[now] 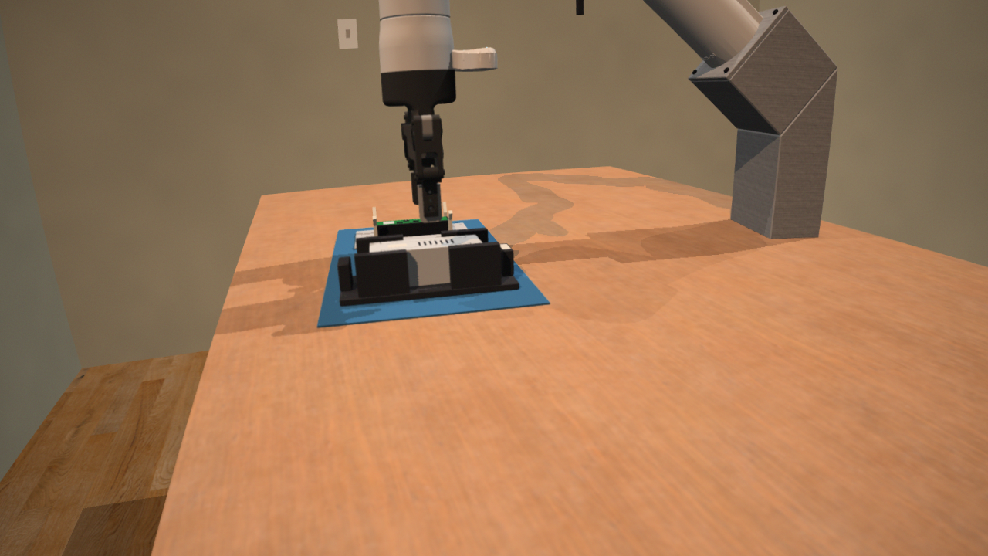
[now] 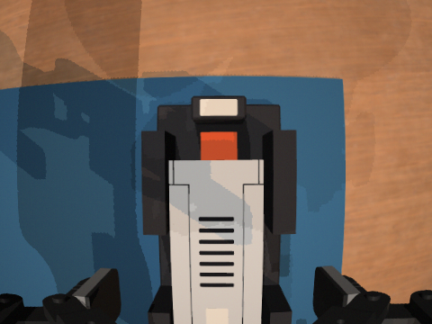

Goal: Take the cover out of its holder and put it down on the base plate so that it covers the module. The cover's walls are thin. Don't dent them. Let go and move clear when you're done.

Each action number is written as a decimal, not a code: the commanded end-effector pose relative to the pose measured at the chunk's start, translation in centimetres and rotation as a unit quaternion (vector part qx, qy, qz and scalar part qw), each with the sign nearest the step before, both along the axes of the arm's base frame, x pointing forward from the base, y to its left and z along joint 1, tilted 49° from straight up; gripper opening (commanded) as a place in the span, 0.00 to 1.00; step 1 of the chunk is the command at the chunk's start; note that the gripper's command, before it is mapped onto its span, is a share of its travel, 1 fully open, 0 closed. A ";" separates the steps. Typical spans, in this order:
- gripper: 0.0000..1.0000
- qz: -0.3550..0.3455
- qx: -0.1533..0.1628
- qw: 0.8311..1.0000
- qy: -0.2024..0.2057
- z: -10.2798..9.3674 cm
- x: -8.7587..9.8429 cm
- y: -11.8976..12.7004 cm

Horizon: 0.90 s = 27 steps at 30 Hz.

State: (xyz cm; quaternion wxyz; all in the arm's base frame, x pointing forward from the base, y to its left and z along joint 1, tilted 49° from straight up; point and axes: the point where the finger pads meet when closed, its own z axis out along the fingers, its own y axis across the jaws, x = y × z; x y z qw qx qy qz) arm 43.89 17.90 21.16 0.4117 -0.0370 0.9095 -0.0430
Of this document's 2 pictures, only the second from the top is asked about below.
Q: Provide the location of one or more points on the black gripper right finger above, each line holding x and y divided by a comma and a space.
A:
336, 296

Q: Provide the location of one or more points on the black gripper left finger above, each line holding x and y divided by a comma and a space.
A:
100, 290

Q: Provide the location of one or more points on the grey rectangular cover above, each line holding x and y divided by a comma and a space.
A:
226, 230

